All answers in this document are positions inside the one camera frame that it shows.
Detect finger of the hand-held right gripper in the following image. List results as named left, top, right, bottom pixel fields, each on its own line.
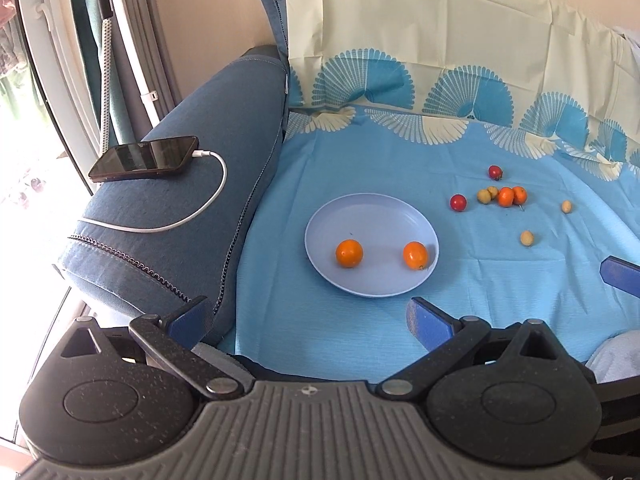
left=600, top=256, right=640, bottom=301

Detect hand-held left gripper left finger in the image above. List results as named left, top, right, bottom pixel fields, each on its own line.
left=60, top=296, right=251, bottom=402

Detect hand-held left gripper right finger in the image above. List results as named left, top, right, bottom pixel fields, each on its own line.
left=375, top=296, right=576, bottom=402

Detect pale blue round plate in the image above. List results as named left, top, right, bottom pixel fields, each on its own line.
left=305, top=193, right=441, bottom=299

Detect white cloth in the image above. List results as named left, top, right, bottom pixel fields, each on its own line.
left=585, top=330, right=640, bottom=386

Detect black smartphone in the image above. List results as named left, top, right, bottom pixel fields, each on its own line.
left=88, top=136, right=200, bottom=184

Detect blue and cream printed sheet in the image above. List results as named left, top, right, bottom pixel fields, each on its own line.
left=217, top=0, right=640, bottom=376

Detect teal curtain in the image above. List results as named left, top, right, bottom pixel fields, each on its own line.
left=70, top=0, right=133, bottom=146

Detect grey curtain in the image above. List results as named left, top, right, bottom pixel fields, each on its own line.
left=120, top=0, right=183, bottom=126

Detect white charging cable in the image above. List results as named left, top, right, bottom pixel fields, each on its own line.
left=75, top=149, right=228, bottom=234

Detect grey braided steamer hose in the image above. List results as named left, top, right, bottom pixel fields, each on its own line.
left=99, top=16, right=114, bottom=148

